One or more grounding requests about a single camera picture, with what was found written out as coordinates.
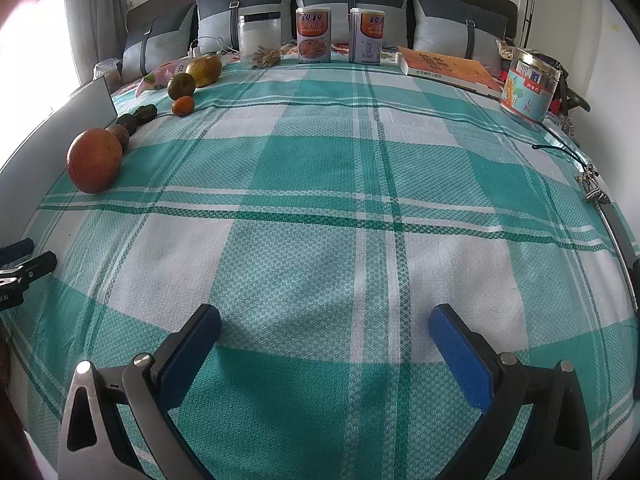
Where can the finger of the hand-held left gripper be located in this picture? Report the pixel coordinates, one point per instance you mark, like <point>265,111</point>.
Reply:
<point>35,267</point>
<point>15,251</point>

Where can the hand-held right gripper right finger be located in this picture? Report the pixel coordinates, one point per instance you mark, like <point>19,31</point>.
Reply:
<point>457,355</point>

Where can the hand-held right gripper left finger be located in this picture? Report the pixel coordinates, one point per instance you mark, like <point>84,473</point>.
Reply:
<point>192,355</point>

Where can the dark wrinkled avocado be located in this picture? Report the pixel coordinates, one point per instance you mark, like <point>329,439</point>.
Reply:
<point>128,122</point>
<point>145,112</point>

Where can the green-brown orange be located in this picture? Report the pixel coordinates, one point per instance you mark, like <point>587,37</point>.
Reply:
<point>181,86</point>

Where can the large bright orange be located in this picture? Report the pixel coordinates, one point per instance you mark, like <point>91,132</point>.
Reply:
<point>94,161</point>

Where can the white flat panel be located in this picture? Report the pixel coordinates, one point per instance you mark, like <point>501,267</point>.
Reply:
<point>60,116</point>

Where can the brown passion fruit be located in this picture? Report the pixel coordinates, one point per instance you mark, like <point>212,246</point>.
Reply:
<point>120,136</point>

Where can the white plastic bag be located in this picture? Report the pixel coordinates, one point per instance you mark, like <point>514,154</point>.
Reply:
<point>107,67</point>

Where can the green checked blanket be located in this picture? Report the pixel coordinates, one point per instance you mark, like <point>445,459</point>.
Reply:
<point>320,185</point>

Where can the small tangerine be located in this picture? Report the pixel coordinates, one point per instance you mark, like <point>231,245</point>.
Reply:
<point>183,106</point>

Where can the pink snack bag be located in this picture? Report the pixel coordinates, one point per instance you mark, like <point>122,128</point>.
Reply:
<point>159,76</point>

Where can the yellow-green orange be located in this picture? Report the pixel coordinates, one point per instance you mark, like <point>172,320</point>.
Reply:
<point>205,71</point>

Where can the grey curtain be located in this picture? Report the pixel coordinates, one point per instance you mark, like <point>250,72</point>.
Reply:
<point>100,0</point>

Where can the printed tin with clear lid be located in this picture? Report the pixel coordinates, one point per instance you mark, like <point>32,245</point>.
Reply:
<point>530,87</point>

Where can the black object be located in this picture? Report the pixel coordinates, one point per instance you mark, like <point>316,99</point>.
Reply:
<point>570,95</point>

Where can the orange cover book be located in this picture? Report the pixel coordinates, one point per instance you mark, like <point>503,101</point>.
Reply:
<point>450,69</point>

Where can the grey pillows row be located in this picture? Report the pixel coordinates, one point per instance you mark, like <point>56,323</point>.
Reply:
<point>165,6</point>

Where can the beige crumpled cloth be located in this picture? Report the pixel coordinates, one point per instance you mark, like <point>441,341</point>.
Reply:
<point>506,51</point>

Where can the clear jar with black lid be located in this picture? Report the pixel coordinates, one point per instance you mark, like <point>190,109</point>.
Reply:
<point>259,40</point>

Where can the white and orange food can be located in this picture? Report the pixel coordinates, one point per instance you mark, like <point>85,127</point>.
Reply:
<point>367,35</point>

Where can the orange label food can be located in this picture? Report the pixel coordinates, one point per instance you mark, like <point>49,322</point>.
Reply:
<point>314,35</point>

